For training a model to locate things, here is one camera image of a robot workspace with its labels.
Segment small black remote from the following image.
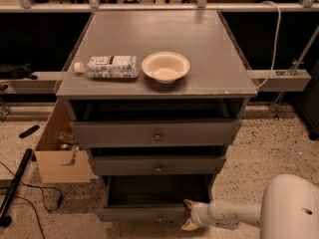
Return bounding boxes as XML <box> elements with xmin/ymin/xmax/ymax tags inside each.
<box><xmin>19</xmin><ymin>124</ymin><xmax>40</xmax><ymax>138</ymax></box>

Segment grey three-drawer cabinet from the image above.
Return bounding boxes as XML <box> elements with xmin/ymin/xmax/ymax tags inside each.
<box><xmin>55</xmin><ymin>9</ymin><xmax>259</xmax><ymax>197</ymax></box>

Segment black cable on floor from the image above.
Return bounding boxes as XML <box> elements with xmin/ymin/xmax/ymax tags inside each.
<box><xmin>0</xmin><ymin>159</ymin><xmax>65</xmax><ymax>239</ymax></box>

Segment black pole on floor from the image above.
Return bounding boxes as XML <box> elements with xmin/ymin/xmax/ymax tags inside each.
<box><xmin>0</xmin><ymin>148</ymin><xmax>33</xmax><ymax>227</ymax></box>

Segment clear plastic water bottle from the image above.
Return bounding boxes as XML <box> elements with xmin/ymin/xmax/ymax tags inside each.
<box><xmin>73</xmin><ymin>56</ymin><xmax>139</xmax><ymax>79</ymax></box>

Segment grey top drawer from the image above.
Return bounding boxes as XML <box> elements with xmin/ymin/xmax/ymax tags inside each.
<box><xmin>70</xmin><ymin>119</ymin><xmax>241</xmax><ymax>148</ymax></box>

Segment open cardboard box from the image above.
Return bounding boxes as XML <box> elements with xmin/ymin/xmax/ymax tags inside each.
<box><xmin>34</xmin><ymin>101</ymin><xmax>92</xmax><ymax>183</ymax></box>

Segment white paper bowl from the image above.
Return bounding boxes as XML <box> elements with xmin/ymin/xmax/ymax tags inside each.
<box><xmin>142</xmin><ymin>52</ymin><xmax>190</xmax><ymax>84</ymax></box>

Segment grey middle drawer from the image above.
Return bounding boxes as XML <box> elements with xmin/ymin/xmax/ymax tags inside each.
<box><xmin>89</xmin><ymin>155</ymin><xmax>225</xmax><ymax>175</ymax></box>

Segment white hanging cable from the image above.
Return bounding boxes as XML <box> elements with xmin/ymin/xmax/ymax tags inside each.
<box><xmin>256</xmin><ymin>0</ymin><xmax>283</xmax><ymax>91</ymax></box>

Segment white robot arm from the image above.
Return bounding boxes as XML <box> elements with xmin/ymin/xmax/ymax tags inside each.
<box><xmin>181</xmin><ymin>174</ymin><xmax>319</xmax><ymax>239</ymax></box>

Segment grey drawer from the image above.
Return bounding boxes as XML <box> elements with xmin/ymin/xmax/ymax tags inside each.
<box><xmin>89</xmin><ymin>155</ymin><xmax>225</xmax><ymax>175</ymax></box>
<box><xmin>70</xmin><ymin>119</ymin><xmax>241</xmax><ymax>148</ymax></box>
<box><xmin>96</xmin><ymin>174</ymin><xmax>215</xmax><ymax>222</ymax></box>

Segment metal railing frame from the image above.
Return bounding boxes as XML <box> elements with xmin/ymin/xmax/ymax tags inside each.
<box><xmin>0</xmin><ymin>0</ymin><xmax>319</xmax><ymax>12</ymax></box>

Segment diagonal metal strut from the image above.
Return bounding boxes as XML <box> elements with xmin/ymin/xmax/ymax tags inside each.
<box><xmin>270</xmin><ymin>25</ymin><xmax>319</xmax><ymax>120</ymax></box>

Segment grey bottom drawer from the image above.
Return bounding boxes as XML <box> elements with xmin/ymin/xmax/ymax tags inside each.
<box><xmin>96</xmin><ymin>174</ymin><xmax>215</xmax><ymax>222</ymax></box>

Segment black bag on beam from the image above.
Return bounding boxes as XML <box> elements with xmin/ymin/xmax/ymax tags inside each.
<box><xmin>0</xmin><ymin>64</ymin><xmax>38</xmax><ymax>80</ymax></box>

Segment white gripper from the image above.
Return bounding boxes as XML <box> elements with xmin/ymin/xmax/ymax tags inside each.
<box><xmin>181</xmin><ymin>199</ymin><xmax>209</xmax><ymax>231</ymax></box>

